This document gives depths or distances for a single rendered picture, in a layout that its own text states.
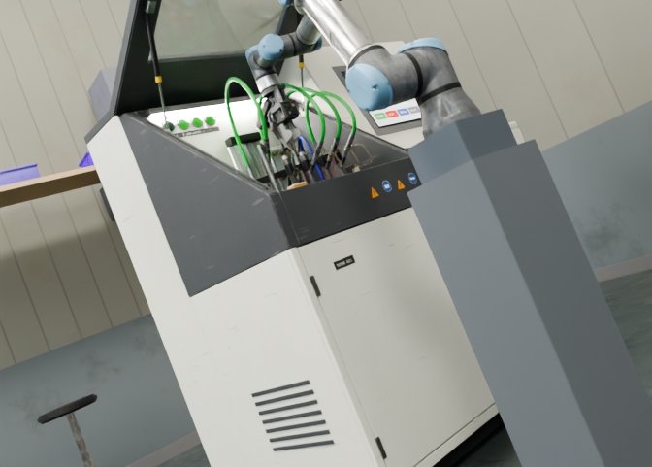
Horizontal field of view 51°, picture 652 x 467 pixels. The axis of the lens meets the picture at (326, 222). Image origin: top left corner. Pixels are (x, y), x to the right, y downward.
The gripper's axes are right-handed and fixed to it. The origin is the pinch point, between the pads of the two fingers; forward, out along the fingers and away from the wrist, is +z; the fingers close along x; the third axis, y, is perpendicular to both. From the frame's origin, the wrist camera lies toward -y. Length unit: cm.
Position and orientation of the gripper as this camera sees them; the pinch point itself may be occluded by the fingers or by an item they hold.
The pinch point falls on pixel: (290, 148)
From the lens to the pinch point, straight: 232.0
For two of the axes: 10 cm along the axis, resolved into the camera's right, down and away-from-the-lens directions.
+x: 6.9, -2.3, 6.9
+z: 3.8, 9.2, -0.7
